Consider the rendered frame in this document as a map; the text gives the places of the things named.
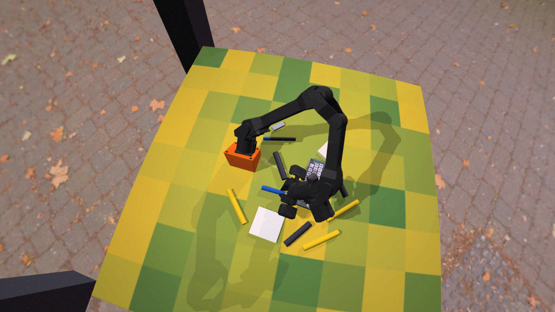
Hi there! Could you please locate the keyboard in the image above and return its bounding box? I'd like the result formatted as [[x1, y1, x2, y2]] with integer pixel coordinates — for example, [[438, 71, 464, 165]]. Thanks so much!
[[296, 158, 326, 210]]

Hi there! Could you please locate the blue and white stylus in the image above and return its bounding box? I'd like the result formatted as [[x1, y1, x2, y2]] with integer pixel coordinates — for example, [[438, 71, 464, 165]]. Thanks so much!
[[261, 186, 286, 194]]

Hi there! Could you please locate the white square pad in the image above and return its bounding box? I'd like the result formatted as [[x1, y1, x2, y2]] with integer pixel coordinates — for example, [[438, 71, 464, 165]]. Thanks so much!
[[317, 141, 328, 159]]

